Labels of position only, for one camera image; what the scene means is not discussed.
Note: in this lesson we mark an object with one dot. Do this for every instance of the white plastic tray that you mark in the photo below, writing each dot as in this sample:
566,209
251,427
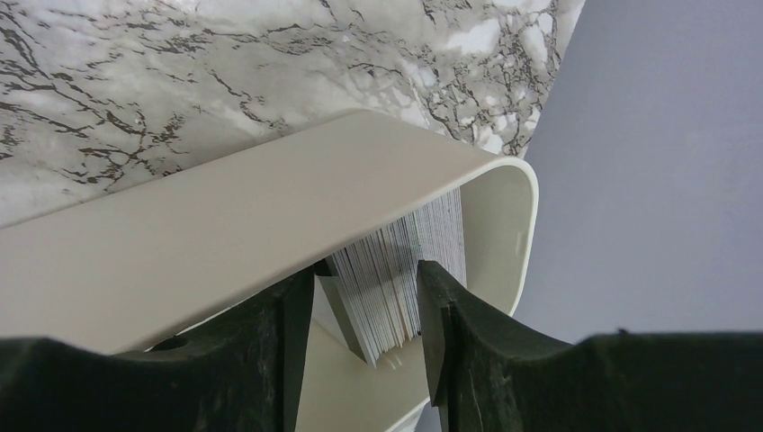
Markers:
127,271

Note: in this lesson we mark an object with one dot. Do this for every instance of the credit cards in tray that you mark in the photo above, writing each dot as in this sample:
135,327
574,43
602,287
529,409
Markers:
367,291

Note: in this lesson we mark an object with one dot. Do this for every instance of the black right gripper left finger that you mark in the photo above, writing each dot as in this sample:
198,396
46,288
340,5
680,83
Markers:
240,371

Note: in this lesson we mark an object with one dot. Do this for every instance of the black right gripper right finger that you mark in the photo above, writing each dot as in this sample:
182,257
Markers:
488,372

